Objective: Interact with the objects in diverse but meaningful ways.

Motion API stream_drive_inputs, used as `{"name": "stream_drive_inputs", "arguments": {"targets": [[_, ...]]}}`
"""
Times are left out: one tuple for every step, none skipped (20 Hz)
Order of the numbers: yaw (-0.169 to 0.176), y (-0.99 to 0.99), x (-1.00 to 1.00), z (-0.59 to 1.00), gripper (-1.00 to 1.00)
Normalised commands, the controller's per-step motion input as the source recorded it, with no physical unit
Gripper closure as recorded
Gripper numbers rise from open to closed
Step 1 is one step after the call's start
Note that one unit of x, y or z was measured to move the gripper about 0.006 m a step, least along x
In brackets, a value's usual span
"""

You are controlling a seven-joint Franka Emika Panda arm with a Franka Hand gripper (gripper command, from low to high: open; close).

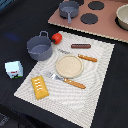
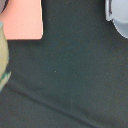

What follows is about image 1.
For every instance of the brown toy sausage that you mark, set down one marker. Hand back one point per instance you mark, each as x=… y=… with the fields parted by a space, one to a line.
x=86 y=46

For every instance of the red toy pepper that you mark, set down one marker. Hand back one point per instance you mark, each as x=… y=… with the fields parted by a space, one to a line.
x=56 y=38

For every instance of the yellow toy pastry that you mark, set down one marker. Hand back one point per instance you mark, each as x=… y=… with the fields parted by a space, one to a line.
x=39 y=87

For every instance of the round beige plate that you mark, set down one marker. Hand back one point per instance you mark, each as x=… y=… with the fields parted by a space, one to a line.
x=69 y=66

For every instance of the beige woven placemat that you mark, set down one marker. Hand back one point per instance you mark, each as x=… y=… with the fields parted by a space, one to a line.
x=73 y=107

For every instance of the large grey pot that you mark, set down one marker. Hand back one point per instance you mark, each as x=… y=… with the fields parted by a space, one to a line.
x=40 y=47

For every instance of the small milk carton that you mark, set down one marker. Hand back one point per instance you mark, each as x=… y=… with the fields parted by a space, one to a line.
x=14 y=69

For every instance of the small grey saucepan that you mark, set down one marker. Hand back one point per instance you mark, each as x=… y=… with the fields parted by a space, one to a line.
x=69 y=9

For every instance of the pink toy stove board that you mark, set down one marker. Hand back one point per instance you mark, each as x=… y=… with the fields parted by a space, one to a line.
x=104 y=27

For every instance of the cream bowl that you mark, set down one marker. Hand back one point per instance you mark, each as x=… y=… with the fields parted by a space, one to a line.
x=122 y=15

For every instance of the fork with orange handle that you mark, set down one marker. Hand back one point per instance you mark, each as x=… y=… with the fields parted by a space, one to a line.
x=68 y=81

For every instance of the knife with orange handle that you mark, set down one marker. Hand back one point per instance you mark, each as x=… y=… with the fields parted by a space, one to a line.
x=79 y=55

